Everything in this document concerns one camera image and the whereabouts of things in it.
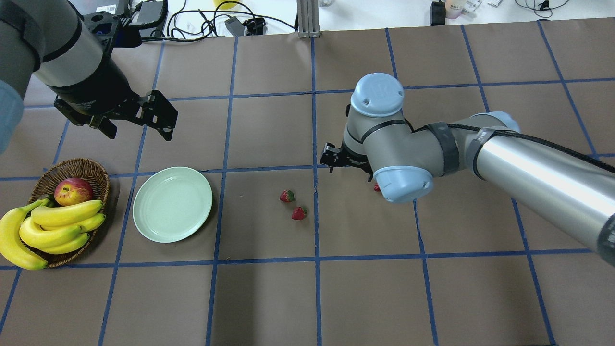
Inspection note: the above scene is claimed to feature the light green plate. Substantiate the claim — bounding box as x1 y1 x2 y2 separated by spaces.
132 167 213 243

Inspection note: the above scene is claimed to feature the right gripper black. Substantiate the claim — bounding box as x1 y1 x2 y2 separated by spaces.
320 142 374 183

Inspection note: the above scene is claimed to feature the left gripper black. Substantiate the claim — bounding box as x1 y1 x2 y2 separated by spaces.
46 12 178 141

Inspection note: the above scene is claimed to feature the black power adapter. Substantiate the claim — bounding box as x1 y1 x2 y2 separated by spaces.
130 0 168 27

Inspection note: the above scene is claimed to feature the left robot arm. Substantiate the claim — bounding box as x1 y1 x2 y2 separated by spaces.
0 0 178 152

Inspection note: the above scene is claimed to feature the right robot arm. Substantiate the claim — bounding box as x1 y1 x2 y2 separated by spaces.
320 73 615 265

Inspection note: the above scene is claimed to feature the paper cup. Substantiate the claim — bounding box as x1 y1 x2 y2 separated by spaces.
444 0 467 20

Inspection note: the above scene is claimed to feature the aluminium frame post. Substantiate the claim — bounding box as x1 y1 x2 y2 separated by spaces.
296 0 321 38

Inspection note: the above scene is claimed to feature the yellow banana bunch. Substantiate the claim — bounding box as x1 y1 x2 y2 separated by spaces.
0 198 106 270

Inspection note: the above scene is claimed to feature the yellow tape roll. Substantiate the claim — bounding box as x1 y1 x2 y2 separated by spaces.
212 0 240 11

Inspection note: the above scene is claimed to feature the red apple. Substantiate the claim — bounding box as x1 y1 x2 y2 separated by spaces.
53 177 94 206

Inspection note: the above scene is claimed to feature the woven wicker basket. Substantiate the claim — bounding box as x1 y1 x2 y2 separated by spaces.
26 158 117 269

